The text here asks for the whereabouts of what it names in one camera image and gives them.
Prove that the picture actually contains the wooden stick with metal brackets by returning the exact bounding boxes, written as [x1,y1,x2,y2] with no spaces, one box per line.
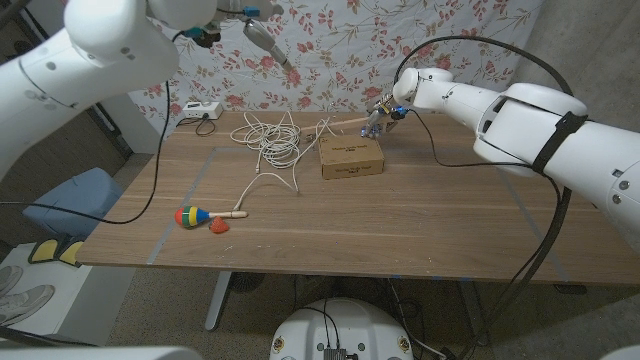
[299,115,374,141]

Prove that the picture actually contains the black round floor object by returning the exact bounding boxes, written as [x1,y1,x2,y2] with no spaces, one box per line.
[229,272,266,294]

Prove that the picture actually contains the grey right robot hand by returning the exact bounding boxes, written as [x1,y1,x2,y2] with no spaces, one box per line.
[360,93,407,140]

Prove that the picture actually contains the grey sneaker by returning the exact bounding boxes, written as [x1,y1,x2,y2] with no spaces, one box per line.
[0,264,24,297]
[0,283,55,329]

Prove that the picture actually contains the brown cardboard package box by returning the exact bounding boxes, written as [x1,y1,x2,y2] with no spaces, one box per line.
[317,133,386,180]

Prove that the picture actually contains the floral printed backdrop cloth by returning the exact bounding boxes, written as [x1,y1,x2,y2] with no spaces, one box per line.
[59,0,544,141]

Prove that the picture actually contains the black power cord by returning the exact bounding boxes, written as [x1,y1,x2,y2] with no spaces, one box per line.
[177,117,217,138]

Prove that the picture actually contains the colourful striped wooden maraca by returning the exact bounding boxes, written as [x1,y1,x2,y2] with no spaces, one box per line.
[174,204,249,229]

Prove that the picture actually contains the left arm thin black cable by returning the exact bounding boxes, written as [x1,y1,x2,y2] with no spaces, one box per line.
[0,29,186,226]

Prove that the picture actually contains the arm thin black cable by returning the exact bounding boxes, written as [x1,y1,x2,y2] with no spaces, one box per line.
[408,108,564,201]
[0,29,186,226]

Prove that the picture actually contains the arm thick black cable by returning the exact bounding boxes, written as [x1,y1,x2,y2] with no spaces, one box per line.
[393,34,576,360]
[0,324,96,349]

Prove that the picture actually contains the metal table leg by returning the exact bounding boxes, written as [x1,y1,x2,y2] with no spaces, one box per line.
[204,271,234,331]
[459,279,489,346]

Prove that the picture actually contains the blue padded stool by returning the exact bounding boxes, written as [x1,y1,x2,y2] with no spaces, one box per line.
[22,167,125,239]

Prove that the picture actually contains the right arm thick black cable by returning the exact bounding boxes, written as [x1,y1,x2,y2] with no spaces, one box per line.
[393,34,576,360]

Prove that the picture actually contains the black door handle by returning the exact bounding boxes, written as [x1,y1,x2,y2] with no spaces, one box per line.
[7,40,37,61]

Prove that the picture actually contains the white power strip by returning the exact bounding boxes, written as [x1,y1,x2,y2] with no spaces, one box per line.
[182,101,225,121]

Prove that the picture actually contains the white robot torso rim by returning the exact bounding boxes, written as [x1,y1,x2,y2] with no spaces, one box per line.
[0,345,204,360]

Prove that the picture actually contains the yellow black foot pedal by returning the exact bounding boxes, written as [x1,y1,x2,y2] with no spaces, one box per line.
[28,238,61,265]
[58,239,85,267]

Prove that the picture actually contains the black floor cable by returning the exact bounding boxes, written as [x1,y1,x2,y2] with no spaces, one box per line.
[387,277,449,360]

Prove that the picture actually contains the white Ethernet cable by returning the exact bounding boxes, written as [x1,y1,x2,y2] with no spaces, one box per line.
[229,110,346,214]

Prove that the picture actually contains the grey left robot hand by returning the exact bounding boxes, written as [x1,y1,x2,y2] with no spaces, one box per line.
[219,0,296,74]

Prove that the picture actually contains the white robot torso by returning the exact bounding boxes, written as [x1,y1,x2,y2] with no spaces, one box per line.
[269,298,415,360]

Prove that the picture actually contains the left arm thick black cable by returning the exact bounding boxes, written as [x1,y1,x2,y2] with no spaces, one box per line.
[0,324,96,349]

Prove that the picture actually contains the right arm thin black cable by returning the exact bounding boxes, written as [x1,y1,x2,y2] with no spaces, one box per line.
[408,108,564,201]

